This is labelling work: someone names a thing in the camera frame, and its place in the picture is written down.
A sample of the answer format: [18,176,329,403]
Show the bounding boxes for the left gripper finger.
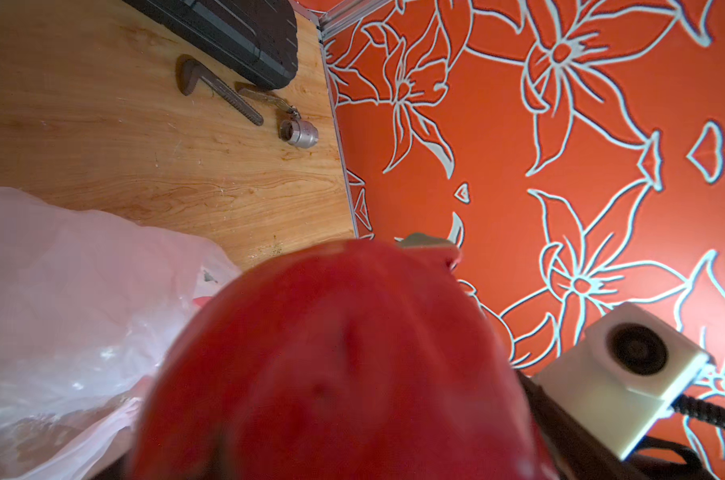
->
[517,371,645,479]

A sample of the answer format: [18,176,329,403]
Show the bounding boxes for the pink dragon fruit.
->
[126,235,559,479]

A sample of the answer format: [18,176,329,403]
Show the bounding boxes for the pink plastic bag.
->
[0,187,240,479]

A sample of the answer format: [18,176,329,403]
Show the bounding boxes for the metal drill chuck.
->
[278,119,320,149]

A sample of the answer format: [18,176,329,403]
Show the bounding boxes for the black plastic case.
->
[126,0,298,90]

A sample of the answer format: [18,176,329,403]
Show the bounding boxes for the black hex key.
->
[178,57,264,126]

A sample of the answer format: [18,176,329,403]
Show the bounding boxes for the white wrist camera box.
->
[533,303,714,460]

